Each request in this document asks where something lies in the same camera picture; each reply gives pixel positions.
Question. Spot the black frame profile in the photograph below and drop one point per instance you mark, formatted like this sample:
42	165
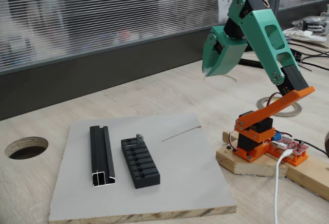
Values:
298	57

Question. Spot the light wooden plank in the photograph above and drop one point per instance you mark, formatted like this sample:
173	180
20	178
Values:
308	180

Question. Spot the small metal bracket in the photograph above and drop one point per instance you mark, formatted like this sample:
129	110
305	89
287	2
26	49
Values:
139	138

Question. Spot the cardboard sheet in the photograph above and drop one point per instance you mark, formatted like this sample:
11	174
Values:
316	41

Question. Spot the plastic bag with black part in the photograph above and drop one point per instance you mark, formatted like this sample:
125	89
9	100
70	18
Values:
313	25

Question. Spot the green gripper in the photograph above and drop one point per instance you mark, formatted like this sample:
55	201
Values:
223	59

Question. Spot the white foam sheet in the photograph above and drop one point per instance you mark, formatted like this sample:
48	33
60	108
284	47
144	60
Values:
308	34

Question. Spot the black slotted holder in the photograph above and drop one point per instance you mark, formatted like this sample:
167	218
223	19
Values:
144	175

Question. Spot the grey plywood board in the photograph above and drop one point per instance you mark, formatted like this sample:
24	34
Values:
180	170

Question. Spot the dark round object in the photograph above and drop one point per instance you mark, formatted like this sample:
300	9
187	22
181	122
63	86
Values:
327	144

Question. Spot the angled wooden block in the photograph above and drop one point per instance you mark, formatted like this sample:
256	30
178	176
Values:
257	168

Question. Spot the printed paper sheet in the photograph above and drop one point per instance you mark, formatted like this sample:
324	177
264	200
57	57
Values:
223	3

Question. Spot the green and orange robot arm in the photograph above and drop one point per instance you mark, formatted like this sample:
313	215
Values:
272	28

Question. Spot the black aluminium profile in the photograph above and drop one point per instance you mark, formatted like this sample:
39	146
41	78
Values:
99	154

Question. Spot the red controller board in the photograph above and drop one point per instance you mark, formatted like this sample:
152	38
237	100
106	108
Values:
293	145

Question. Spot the short black bar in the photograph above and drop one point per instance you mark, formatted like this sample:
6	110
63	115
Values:
252	63

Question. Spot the tape roll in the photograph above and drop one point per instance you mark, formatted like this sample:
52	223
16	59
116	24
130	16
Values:
298	108

